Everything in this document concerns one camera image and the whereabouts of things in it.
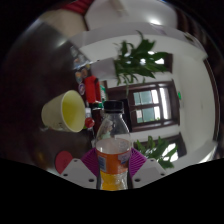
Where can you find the clear orange drink bottle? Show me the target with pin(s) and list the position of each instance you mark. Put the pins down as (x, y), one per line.
(113, 160)

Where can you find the dark wood framed window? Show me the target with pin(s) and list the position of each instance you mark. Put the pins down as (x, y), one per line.
(160, 61)
(175, 146)

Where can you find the flat round red coaster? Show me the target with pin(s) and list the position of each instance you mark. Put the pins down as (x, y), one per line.
(63, 161)

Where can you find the green exit sign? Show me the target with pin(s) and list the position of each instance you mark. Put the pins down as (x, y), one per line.
(179, 95)

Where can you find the small red ball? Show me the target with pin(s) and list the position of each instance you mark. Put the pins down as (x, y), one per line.
(89, 122)

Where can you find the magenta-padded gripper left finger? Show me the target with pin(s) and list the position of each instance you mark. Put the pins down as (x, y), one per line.
(78, 171)

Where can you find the green and white pack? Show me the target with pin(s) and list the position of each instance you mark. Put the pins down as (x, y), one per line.
(103, 92)

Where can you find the red plastic tray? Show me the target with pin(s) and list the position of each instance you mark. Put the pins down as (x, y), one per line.
(90, 88)

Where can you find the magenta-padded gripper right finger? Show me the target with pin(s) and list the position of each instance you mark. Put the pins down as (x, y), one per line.
(148, 171)

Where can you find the red carpeted staircase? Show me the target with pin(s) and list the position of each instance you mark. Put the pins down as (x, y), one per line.
(78, 6)

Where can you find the round printed sticker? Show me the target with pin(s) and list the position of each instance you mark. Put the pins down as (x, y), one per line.
(77, 63)
(81, 88)
(78, 76)
(84, 71)

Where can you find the pale yellow cup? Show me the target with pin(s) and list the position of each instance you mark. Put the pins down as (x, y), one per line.
(55, 115)

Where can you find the dark wooden glazed double door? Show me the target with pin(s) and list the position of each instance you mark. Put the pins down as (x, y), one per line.
(150, 106)

